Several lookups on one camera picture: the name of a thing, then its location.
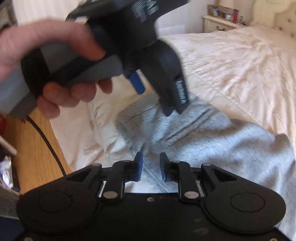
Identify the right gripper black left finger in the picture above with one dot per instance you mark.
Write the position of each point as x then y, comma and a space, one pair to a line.
133, 169

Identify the cream bedside table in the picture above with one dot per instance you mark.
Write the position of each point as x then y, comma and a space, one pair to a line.
212, 24

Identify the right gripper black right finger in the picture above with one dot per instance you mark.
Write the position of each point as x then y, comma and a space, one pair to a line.
169, 170

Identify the wooden photo frame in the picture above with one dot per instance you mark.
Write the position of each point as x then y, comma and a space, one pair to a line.
214, 11

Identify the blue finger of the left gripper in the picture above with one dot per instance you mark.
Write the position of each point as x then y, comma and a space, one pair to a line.
135, 80

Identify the grey speckled knit pants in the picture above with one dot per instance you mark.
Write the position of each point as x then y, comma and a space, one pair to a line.
204, 134

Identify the person's left hand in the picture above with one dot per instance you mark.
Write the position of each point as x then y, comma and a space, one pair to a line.
16, 42

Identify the cream tufted headboard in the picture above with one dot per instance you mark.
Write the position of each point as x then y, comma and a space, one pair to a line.
278, 15

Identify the cream embroidered bedspread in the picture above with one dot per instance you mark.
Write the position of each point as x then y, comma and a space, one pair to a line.
247, 73

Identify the red bottle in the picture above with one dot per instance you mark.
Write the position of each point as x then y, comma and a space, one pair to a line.
235, 16

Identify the wooden side table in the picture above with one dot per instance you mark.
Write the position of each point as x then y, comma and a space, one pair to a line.
34, 162

